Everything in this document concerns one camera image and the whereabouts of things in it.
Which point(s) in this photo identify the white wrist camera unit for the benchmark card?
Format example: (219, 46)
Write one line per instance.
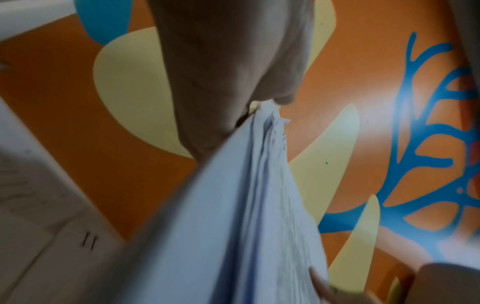
(450, 285)

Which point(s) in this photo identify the gathered paper stack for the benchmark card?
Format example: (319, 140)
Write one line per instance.
(243, 222)

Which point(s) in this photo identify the person's left hand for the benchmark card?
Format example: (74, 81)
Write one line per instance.
(225, 59)

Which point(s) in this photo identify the person's right hand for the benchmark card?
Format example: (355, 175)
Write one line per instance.
(337, 295)

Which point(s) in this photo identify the printed sheets spread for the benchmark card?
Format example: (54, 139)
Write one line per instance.
(37, 222)

